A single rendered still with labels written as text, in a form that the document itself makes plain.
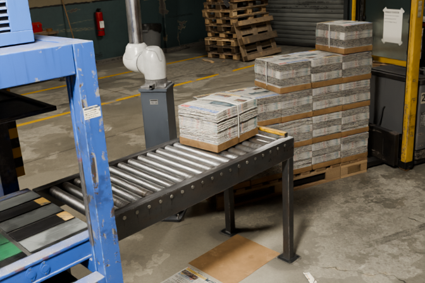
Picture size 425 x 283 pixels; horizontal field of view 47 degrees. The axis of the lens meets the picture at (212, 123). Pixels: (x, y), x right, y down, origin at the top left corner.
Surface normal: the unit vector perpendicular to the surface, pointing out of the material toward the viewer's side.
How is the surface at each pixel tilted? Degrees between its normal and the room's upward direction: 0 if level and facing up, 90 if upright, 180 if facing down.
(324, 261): 0
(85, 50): 90
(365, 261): 0
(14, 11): 90
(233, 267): 0
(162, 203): 90
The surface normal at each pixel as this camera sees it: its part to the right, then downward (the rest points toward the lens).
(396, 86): -0.91, 0.17
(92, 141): 0.70, 0.18
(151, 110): -0.18, 0.30
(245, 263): -0.05, -0.95
